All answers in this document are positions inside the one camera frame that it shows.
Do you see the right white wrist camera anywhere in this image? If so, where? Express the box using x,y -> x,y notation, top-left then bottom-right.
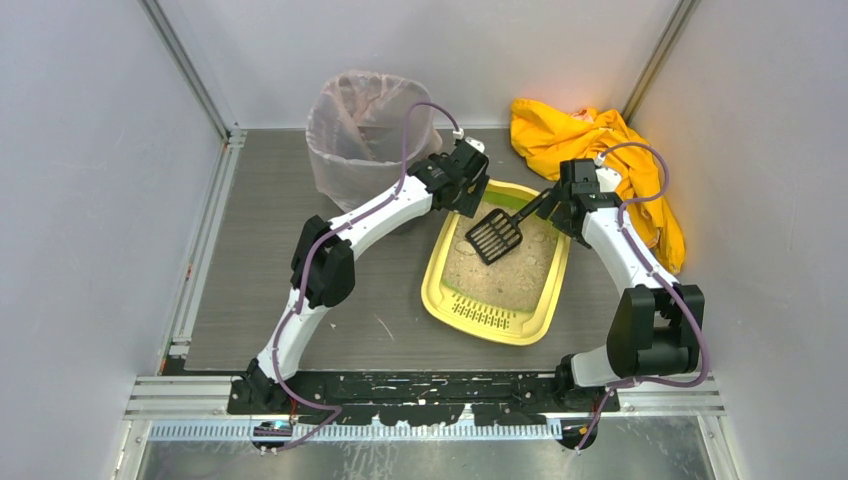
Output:
595,166 -> 622,193

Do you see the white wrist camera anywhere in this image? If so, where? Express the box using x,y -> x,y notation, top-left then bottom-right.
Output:
464,136 -> 485,154
595,166 -> 622,193

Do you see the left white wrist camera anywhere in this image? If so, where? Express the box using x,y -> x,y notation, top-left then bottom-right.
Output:
464,136 -> 485,154

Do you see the trash bin with pink bag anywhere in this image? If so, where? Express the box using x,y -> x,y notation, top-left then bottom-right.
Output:
305,70 -> 442,213

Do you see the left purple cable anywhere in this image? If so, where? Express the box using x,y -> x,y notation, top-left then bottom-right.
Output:
254,100 -> 465,453

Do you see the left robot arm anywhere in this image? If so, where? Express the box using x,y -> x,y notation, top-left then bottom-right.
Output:
228,137 -> 489,414

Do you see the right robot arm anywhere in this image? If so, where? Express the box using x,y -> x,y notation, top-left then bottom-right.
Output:
539,159 -> 709,395

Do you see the yellow litter box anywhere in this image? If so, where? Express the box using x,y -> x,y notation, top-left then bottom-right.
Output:
421,180 -> 570,346

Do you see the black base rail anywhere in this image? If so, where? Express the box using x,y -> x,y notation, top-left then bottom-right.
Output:
227,371 -> 619,427

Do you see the black litter scoop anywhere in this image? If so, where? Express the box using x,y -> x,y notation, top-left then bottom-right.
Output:
465,189 -> 552,266

